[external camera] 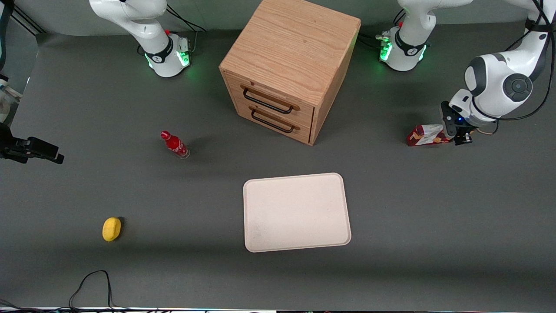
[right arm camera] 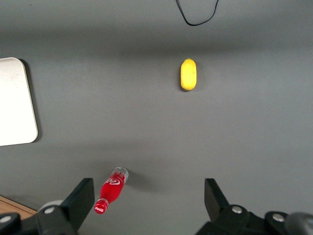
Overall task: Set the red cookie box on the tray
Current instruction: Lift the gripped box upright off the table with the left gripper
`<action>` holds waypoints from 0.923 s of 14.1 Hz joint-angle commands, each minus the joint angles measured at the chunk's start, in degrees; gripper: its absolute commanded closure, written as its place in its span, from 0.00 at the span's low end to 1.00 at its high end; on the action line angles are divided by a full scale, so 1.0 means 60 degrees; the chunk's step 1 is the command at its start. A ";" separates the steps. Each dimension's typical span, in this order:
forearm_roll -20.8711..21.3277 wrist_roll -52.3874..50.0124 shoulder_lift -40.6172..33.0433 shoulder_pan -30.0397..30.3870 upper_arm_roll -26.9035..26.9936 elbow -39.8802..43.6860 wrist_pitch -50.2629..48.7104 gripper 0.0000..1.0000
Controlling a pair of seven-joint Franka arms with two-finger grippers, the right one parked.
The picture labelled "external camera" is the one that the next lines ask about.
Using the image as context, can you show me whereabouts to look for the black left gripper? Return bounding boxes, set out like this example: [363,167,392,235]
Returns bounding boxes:
[453,113,477,147]

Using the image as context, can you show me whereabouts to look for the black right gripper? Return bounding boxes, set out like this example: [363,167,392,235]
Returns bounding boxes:
[0,123,65,165]

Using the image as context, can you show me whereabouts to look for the red snack bag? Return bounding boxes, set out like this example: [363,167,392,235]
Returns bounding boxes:
[407,124,455,147]

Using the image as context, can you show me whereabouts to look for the beige rectangular tray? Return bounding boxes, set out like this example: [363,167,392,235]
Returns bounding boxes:
[243,173,351,253]

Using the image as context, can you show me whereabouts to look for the yellow lemon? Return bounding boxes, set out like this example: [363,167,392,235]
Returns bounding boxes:
[102,217,122,242]

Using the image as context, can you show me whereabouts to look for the red cola bottle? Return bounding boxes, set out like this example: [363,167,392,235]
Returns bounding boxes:
[160,130,191,160]

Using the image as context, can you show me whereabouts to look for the wooden drawer front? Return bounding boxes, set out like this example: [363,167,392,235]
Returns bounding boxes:
[226,72,315,127]
[236,103,312,144]

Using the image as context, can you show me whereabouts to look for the wooden two-drawer cabinet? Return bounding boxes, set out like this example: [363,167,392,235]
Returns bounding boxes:
[219,0,362,146]

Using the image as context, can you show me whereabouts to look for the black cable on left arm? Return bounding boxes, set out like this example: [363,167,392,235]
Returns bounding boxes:
[471,0,556,136]

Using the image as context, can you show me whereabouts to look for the looped thin black cable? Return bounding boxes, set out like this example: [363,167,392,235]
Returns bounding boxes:
[69,270,117,310]

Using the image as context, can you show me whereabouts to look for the black left arm base cables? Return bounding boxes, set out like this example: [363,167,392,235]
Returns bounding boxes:
[358,10,407,49]

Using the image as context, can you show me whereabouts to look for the black arm base cables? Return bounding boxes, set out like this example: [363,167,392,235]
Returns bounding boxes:
[358,10,407,49]
[166,4,207,33]

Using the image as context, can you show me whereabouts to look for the black right arm base cables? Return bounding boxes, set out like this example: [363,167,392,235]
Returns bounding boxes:
[166,4,207,33]

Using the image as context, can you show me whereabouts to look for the black metal drawer handle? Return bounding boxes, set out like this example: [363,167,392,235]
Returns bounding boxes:
[242,85,300,115]
[250,106,301,133]

